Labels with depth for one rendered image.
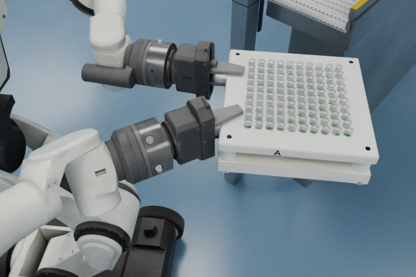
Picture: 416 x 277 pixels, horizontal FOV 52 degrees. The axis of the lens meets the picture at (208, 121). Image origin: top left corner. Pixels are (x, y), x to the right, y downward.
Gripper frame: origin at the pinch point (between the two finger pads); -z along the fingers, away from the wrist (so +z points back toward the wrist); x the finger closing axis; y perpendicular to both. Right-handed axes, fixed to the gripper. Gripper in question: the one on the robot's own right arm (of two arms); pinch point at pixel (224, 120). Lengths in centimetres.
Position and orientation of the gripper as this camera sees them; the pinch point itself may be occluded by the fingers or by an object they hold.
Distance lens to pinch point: 71.0
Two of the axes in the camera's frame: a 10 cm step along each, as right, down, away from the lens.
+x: 0.2, 7.0, 7.2
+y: 4.3, 6.4, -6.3
